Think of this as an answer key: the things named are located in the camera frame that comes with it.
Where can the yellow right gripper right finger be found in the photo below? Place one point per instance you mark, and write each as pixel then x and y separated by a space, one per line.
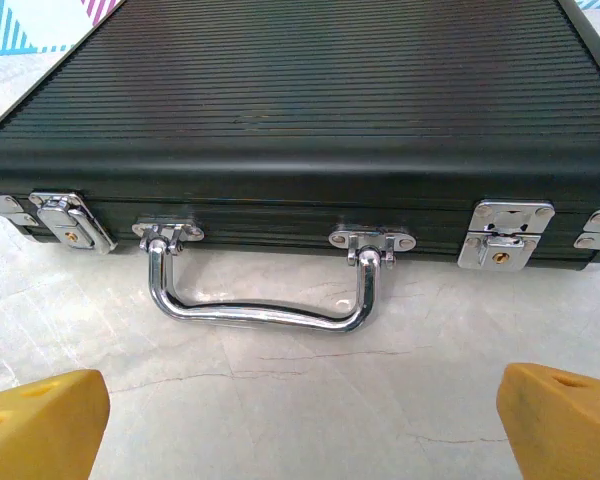
pixel 565 430

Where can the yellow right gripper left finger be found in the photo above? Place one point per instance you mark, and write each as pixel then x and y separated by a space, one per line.
pixel 35 430

